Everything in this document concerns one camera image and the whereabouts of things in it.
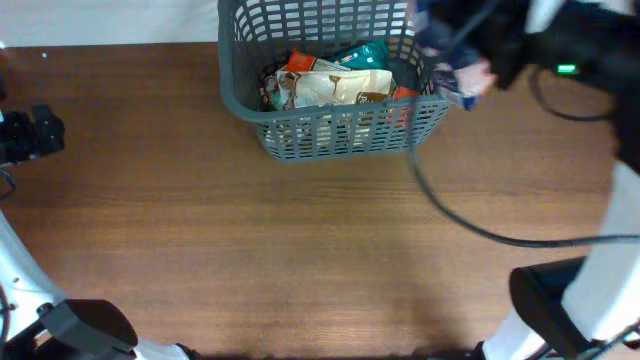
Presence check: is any blue Kleenex tissue pack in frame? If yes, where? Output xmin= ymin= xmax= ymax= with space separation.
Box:
xmin=406 ymin=0 xmax=497 ymax=111

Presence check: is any green red coffee packet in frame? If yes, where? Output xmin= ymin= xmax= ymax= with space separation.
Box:
xmin=329 ymin=40 xmax=389 ymax=70

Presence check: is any beige white snack bag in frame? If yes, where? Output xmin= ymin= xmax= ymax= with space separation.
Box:
xmin=274 ymin=70 xmax=393 ymax=110

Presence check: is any yellow orange pasta packet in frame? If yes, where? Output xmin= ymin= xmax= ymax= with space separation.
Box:
xmin=279 ymin=50 xmax=418 ymax=101

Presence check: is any beige brown snack bag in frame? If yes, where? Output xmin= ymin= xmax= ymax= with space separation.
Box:
xmin=259 ymin=74 xmax=282 ymax=112

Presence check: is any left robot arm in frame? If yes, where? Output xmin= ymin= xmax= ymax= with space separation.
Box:
xmin=1 ymin=105 xmax=200 ymax=360

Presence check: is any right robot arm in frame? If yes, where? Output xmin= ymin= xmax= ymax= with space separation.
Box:
xmin=428 ymin=81 xmax=616 ymax=347

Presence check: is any grey plastic basket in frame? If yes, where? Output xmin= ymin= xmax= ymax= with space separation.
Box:
xmin=218 ymin=0 xmax=448 ymax=162

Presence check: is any left black cable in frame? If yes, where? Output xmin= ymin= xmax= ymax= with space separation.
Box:
xmin=0 ymin=169 xmax=17 ymax=201

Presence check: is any black cable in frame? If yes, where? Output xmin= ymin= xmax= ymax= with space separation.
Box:
xmin=0 ymin=169 xmax=17 ymax=201
xmin=405 ymin=0 xmax=640 ymax=250

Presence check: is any right black cable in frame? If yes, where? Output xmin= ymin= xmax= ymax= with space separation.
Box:
xmin=405 ymin=0 xmax=640 ymax=250

